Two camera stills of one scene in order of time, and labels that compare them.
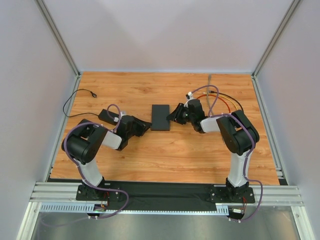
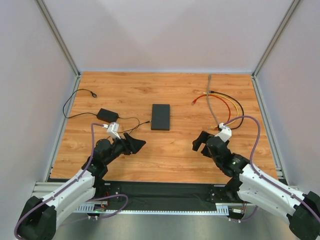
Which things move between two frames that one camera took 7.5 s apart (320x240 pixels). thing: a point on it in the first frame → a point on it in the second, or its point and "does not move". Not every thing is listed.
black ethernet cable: [211, 91] does not move
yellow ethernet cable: [222, 96] does not move
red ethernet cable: [211, 94] does not move
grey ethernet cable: [207, 94] does not move
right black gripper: [180, 114] → [205, 144]
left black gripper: [136, 125] → [127, 144]
